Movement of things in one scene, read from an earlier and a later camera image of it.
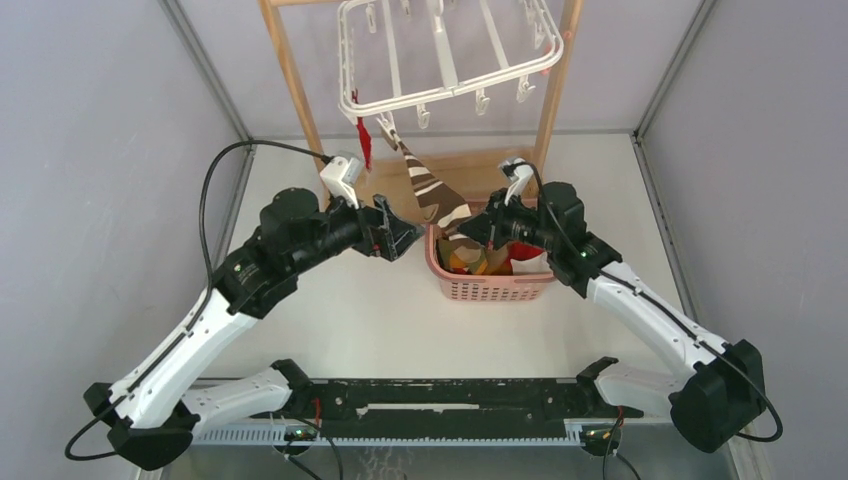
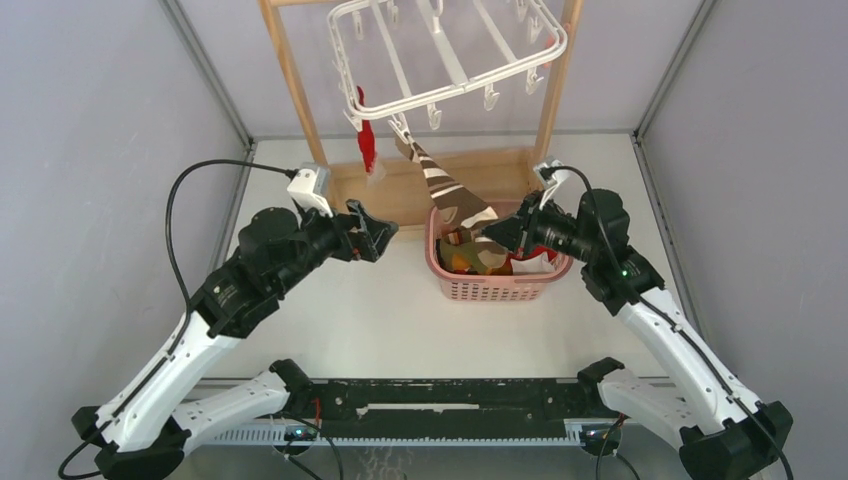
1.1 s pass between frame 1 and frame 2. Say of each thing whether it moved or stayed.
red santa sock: stayed
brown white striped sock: moved
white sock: stayed
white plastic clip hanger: stayed
